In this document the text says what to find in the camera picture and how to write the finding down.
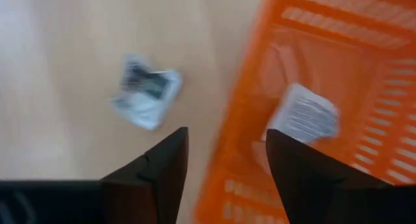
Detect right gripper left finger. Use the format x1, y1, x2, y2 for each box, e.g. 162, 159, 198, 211
0, 127, 189, 224

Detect orange plastic basket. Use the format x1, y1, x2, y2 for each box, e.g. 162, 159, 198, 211
191, 0, 416, 224

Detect white packet black text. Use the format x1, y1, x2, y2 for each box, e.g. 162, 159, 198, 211
261, 82, 341, 145
110, 53, 183, 131

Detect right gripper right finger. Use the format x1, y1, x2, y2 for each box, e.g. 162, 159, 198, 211
266, 129, 416, 224

